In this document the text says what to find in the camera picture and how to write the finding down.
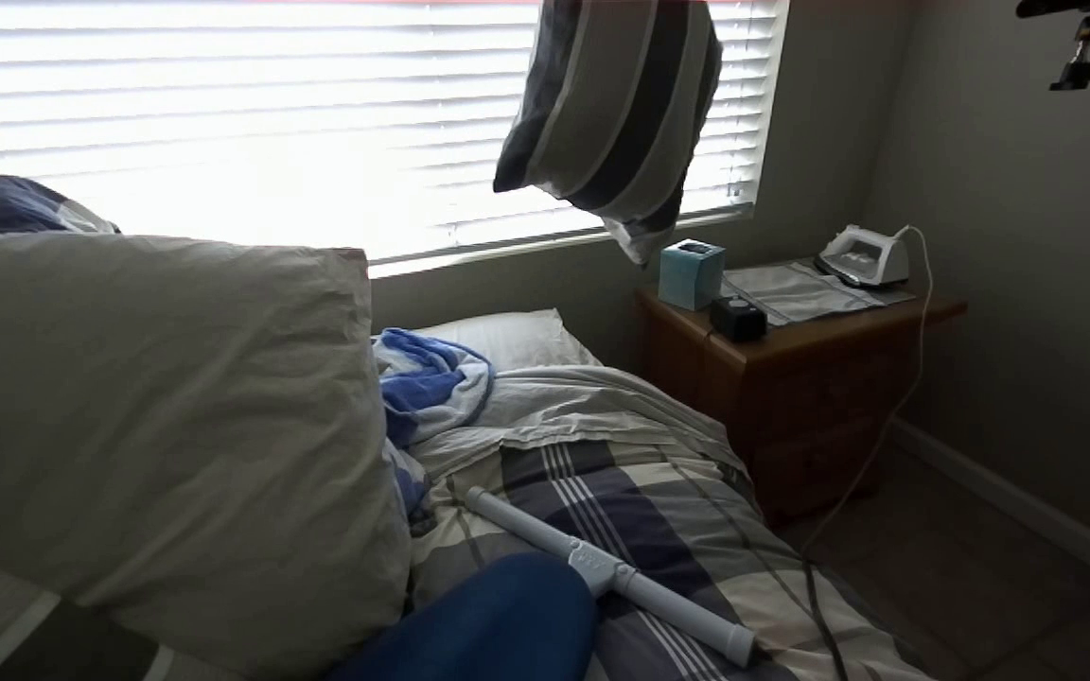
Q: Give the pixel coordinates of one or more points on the grey striped folded cloth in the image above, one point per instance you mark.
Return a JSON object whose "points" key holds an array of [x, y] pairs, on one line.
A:
{"points": [[805, 294]]}

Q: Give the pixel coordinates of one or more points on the white T-shaped pipe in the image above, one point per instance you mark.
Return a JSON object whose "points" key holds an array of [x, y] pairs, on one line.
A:
{"points": [[644, 591]]}

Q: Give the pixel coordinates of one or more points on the white electronic device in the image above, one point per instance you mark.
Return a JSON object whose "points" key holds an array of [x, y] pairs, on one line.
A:
{"points": [[865, 254]]}

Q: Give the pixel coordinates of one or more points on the small black clock device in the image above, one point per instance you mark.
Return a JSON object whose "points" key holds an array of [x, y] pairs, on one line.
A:
{"points": [[741, 319]]}

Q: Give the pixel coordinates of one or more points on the white flat bed sheet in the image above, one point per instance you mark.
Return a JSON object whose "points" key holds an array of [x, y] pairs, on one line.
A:
{"points": [[571, 404]]}

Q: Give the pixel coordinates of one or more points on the brown wooden nightstand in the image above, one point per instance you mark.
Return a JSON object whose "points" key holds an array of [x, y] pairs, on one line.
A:
{"points": [[813, 404]]}

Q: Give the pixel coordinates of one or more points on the blue plaid pillow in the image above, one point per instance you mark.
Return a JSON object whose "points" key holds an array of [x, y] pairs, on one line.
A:
{"points": [[16, 206]]}

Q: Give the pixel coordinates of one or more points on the large beige dark-striped pillow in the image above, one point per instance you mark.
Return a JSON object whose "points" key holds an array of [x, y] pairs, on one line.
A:
{"points": [[615, 100]]}

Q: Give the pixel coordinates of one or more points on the solid blue cushion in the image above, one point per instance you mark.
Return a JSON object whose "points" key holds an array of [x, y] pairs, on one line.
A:
{"points": [[481, 627]]}

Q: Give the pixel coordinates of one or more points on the teal tissue box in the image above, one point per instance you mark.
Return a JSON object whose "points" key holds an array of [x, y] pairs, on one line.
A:
{"points": [[691, 270]]}

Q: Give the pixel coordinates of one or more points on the blue and white plaid blanket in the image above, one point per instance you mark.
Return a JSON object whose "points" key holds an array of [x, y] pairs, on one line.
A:
{"points": [[683, 530]]}

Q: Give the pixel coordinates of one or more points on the small beige grey-striped pillow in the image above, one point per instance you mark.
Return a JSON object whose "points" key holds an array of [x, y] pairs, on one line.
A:
{"points": [[16, 628]]}

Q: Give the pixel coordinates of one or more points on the plain white pillow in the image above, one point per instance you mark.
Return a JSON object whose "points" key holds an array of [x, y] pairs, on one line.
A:
{"points": [[167, 428]]}

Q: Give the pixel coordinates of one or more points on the blue and white striped cloth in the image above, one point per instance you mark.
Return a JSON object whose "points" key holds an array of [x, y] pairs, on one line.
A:
{"points": [[432, 380]]}

